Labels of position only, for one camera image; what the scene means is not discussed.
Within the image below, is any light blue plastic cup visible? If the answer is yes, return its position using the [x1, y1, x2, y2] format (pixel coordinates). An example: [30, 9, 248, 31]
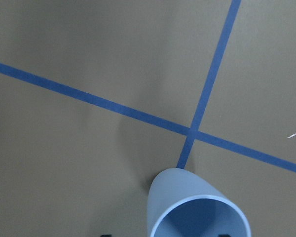
[147, 168, 252, 237]

